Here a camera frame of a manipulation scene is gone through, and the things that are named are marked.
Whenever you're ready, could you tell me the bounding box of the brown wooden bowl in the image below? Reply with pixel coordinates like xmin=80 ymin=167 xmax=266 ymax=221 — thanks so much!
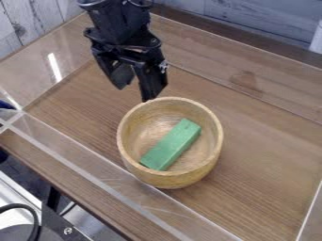
xmin=116 ymin=97 xmax=224 ymax=189

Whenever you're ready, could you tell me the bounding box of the green rectangular block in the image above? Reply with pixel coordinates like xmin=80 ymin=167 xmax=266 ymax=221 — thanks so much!
xmin=139 ymin=119 xmax=202 ymax=171

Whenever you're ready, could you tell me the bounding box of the black cable lower left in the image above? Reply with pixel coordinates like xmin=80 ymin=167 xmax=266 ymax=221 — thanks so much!
xmin=0 ymin=202 xmax=43 ymax=241

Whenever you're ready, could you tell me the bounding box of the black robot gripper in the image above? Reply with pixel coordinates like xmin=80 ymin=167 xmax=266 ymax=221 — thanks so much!
xmin=76 ymin=0 xmax=167 ymax=102

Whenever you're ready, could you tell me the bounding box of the black metal bracket with screw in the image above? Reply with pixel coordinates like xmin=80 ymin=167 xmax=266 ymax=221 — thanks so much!
xmin=37 ymin=205 xmax=93 ymax=241

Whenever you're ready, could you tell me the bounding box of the clear acrylic tray enclosure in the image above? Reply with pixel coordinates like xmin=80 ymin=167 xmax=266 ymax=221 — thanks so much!
xmin=0 ymin=6 xmax=322 ymax=241

